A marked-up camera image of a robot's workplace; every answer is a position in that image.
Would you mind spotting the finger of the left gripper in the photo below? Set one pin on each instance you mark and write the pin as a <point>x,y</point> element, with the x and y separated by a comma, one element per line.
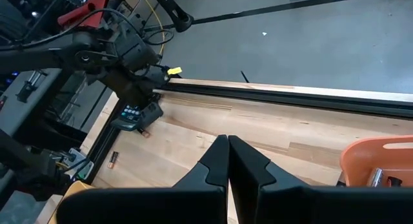
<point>151,116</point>

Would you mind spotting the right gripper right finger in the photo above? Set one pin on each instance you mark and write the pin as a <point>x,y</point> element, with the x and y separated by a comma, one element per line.
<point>306,206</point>

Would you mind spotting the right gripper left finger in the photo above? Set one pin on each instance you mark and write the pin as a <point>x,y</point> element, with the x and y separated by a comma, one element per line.
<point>161,206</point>

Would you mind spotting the black copper battery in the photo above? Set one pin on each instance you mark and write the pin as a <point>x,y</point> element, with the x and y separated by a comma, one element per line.
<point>113,159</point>
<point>144,133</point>

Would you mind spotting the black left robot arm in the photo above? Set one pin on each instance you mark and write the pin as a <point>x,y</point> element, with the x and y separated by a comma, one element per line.
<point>48,57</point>

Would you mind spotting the black calculator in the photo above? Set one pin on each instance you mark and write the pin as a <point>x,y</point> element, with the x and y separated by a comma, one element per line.
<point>127,122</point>

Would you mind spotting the orange plastic bin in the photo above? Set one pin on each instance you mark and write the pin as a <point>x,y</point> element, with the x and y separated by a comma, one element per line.
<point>358,159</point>

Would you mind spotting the black stand foot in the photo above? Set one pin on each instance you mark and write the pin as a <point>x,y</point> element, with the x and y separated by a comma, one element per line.
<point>180,20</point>

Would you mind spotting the white power adapter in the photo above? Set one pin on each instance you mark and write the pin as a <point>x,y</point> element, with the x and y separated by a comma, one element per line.
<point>75,154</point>

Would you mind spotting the yellow plastic bin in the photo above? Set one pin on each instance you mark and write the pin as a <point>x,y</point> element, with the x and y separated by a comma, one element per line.
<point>77,185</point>

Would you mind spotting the red plastic object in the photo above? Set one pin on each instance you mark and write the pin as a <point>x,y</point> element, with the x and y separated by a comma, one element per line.
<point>69,19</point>

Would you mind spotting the black zip tie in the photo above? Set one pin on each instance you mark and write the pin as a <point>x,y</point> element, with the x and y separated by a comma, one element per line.
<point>244,77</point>

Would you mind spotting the black knobbed clamp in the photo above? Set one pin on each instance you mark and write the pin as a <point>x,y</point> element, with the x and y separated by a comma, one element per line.
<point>27,88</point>

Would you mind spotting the gray side table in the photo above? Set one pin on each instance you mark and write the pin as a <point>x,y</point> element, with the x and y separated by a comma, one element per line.
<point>13,111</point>

